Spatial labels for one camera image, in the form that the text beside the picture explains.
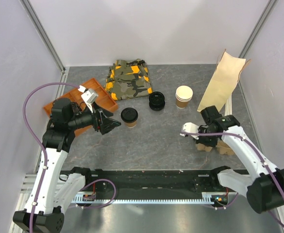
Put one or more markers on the orange compartment tray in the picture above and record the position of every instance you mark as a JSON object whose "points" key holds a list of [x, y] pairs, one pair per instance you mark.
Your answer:
{"points": [[73, 113]]}

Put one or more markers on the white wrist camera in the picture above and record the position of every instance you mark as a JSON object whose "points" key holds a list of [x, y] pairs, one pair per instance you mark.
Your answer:
{"points": [[190, 129], [88, 96]]}

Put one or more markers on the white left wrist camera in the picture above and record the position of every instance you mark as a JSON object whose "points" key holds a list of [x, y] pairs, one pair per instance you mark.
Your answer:
{"points": [[88, 96]]}

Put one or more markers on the white paper straws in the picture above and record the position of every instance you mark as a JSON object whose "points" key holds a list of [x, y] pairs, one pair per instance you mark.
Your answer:
{"points": [[228, 106]]}

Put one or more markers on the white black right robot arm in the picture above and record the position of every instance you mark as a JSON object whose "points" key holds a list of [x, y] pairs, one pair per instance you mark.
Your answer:
{"points": [[264, 185]]}

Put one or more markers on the stack of black lids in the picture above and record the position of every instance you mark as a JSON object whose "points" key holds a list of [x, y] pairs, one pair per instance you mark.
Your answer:
{"points": [[156, 101]]}

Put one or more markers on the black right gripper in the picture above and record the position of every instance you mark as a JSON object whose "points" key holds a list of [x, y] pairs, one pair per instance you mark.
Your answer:
{"points": [[212, 143]]}

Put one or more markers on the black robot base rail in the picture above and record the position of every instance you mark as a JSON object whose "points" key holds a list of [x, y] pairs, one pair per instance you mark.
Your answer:
{"points": [[159, 184]]}

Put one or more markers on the grey slotted cable duct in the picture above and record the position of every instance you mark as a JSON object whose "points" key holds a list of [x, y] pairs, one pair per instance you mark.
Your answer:
{"points": [[206, 198]]}

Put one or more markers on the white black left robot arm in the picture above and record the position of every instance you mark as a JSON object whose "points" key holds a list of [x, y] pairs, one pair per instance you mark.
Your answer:
{"points": [[45, 209]]}

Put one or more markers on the black plastic cup lid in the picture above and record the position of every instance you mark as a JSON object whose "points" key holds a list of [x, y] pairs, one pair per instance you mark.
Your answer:
{"points": [[129, 115]]}

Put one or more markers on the brown paper bag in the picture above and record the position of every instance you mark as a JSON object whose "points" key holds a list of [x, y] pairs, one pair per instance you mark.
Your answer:
{"points": [[223, 82]]}

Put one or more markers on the camouflage folded cloth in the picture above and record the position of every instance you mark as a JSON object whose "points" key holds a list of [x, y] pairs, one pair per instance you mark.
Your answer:
{"points": [[128, 80]]}

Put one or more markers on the cardboard cup carrier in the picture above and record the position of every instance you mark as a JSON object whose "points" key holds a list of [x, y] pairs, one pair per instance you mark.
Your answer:
{"points": [[221, 147]]}

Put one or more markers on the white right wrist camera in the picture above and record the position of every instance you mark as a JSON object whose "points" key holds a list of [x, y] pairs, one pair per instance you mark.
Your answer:
{"points": [[190, 129]]}

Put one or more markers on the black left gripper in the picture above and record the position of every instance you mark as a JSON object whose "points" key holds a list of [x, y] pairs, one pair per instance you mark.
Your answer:
{"points": [[106, 124]]}

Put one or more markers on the stack of paper cups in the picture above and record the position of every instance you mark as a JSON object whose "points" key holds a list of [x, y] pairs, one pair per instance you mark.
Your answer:
{"points": [[183, 95]]}

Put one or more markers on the single brown paper cup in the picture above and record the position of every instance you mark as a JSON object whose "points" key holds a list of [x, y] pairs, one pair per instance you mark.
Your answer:
{"points": [[131, 124]]}

